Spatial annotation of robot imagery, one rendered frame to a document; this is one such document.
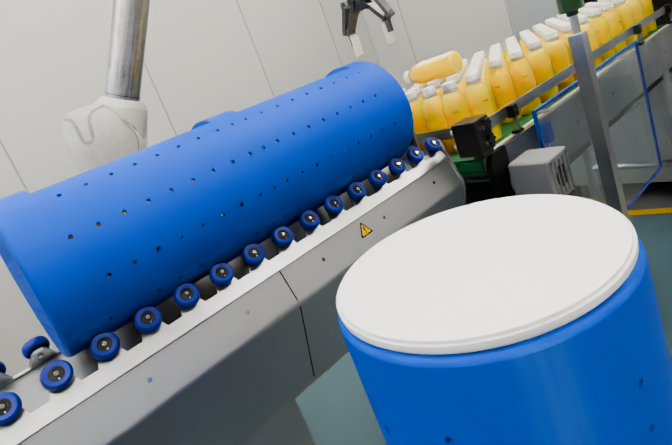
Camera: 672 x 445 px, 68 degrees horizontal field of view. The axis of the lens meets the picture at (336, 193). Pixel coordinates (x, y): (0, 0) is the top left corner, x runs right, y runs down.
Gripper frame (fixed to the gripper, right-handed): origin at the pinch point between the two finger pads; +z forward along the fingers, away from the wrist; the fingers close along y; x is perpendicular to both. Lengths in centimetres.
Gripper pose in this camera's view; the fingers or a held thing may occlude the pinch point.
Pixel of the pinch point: (374, 47)
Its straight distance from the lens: 153.9
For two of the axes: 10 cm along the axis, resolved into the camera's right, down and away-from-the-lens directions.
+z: 3.4, 9.1, 2.4
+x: 7.0, -4.1, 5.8
